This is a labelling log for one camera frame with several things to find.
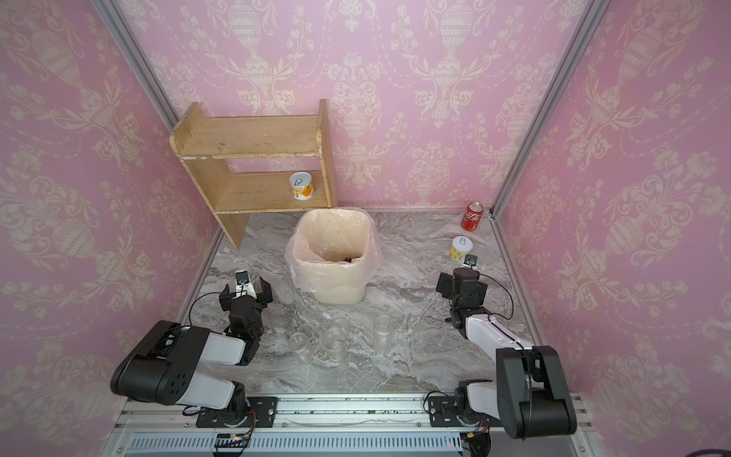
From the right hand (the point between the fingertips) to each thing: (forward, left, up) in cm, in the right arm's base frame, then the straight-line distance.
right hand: (461, 276), depth 91 cm
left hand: (+1, +68, +2) cm, 68 cm away
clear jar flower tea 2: (-11, +26, -11) cm, 30 cm away
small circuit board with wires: (-39, +67, -11) cm, 78 cm away
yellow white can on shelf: (+25, +50, +19) cm, 59 cm away
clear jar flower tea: (-17, +41, -8) cm, 45 cm away
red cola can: (+26, -10, 0) cm, 28 cm away
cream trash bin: (+11, +43, 0) cm, 44 cm away
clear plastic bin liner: (0, +28, +14) cm, 31 cm away
